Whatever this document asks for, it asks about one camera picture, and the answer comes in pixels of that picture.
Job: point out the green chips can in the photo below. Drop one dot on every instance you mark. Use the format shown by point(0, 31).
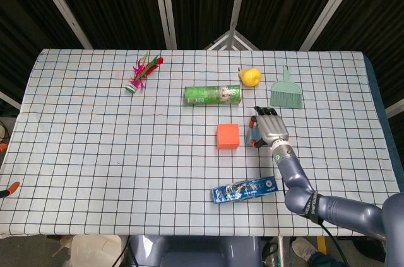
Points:
point(208, 95)

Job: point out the grey sneaker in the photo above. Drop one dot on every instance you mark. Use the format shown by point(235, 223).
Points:
point(303, 248)

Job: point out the white checkered tablecloth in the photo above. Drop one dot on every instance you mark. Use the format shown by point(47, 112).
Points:
point(94, 153)

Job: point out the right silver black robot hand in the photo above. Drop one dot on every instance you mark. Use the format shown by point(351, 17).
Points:
point(273, 128)

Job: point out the large orange foam cube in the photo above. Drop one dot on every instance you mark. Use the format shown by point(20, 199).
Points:
point(228, 137)

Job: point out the blue cookie box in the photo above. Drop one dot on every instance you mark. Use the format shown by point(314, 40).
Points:
point(244, 189)

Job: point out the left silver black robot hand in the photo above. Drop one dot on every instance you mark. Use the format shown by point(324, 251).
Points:
point(12, 187)

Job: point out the pink red feather shuttlecock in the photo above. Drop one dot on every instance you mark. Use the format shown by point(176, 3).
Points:
point(139, 74)

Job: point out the medium blue foam cube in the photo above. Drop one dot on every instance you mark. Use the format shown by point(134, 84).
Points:
point(255, 134)

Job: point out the yellow pear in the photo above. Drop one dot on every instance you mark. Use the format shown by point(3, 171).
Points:
point(251, 77)

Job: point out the grey-blue robot torso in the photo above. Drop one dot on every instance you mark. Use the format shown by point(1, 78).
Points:
point(195, 251)

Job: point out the green hand brush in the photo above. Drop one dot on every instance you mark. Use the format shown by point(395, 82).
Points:
point(285, 95)

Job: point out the white triangular frame foot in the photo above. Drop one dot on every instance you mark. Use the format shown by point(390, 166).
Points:
point(219, 40)

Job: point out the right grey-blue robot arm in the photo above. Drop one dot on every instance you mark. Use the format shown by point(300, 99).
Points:
point(341, 210)

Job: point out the metal table leg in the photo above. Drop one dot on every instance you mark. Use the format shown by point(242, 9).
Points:
point(281, 251)

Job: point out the dark trouser leg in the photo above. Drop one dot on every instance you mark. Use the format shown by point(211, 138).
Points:
point(322, 260)

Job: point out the white plastic bucket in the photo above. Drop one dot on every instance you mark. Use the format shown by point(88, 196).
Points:
point(94, 251)

